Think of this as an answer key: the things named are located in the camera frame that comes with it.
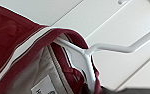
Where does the white wardrobe body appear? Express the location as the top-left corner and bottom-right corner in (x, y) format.
(0, 0), (150, 91)

